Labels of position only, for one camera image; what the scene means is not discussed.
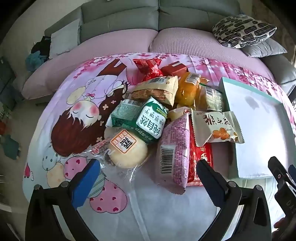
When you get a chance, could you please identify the red candy packet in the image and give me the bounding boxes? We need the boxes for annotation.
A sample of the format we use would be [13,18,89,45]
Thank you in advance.
[132,58,163,81]

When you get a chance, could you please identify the beige packet with orange fruit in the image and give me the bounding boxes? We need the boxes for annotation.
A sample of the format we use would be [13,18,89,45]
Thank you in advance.
[191,110,245,147]

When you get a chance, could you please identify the black and white patterned pillow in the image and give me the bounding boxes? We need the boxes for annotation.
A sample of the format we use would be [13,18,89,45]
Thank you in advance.
[212,14,277,48]

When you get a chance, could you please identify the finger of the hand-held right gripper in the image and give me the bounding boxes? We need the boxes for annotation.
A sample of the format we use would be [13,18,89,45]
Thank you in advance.
[288,163,296,182]
[268,156,289,189]

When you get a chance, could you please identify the white tray with teal rim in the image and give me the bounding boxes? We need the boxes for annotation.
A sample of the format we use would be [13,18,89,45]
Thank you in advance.
[218,77,296,179]

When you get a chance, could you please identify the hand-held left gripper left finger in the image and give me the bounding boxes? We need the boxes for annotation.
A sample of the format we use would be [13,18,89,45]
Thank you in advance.
[25,159,102,241]

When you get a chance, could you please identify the pale pudding cup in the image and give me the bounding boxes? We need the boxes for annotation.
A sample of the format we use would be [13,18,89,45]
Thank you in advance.
[167,108,192,122]

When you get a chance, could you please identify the pink snack packet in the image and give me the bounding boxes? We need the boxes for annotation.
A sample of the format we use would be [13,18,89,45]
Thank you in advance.
[154,112,191,194]

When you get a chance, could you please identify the dark teal object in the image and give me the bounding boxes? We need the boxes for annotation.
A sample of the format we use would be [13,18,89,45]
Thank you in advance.
[0,133,21,160]

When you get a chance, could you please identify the pink sofa seat cover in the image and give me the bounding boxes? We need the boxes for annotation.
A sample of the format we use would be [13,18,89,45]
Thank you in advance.
[22,28,278,100]

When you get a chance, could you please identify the teal cloth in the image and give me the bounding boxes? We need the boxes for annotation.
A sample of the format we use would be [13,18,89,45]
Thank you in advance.
[25,51,48,71]

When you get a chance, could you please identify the orange bread packet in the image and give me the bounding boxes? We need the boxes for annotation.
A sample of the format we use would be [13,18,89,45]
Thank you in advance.
[174,72,201,108]

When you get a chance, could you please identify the red box-shaped packet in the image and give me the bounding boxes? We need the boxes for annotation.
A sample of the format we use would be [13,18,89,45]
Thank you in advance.
[160,61,188,78]

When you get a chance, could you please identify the red snack packet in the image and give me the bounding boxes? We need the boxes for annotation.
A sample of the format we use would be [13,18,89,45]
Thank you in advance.
[186,115,214,187]

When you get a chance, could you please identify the white and green biscuit packet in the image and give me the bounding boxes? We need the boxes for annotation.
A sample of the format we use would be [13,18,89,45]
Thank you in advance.
[135,96,170,145]

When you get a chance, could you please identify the pink printed blanket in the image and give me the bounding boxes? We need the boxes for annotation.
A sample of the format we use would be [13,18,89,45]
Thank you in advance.
[22,52,296,241]

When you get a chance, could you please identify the beige cracker packet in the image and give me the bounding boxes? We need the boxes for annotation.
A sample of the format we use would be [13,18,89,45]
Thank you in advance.
[131,75,179,107]

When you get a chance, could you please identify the grey sofa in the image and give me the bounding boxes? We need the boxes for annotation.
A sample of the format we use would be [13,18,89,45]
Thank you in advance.
[44,0,296,93]

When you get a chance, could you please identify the clear cake packet green ends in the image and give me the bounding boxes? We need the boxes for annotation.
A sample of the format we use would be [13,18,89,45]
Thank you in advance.
[195,83,225,112]

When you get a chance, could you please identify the dark green biscuit packet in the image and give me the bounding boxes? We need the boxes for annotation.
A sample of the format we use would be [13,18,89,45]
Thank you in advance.
[106,100,148,128]

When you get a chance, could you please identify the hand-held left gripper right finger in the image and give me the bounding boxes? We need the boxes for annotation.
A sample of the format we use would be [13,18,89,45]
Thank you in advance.
[196,159,272,241]

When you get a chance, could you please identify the round white bun packet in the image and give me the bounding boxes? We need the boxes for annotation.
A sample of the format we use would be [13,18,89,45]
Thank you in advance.
[90,128,148,181]

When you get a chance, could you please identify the light grey pillow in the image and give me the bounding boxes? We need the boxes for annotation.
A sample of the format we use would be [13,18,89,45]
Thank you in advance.
[48,19,80,59]

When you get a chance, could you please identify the dark clothes pile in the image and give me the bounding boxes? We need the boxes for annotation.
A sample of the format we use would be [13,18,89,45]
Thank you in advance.
[31,36,52,55]

